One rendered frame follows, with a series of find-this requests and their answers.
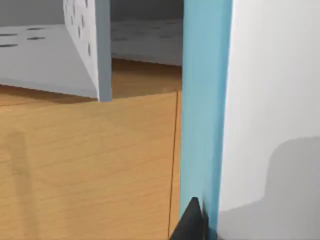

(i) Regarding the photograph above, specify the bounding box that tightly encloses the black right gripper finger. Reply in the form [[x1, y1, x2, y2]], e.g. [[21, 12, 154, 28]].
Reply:
[[168, 196, 207, 240]]

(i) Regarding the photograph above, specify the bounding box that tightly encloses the light blue object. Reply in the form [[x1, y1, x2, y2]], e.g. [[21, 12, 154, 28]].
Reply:
[[178, 0, 233, 240]]

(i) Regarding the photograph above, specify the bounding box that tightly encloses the grey pierced drawer inside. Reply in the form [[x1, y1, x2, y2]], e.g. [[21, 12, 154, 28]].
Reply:
[[0, 0, 113, 103]]

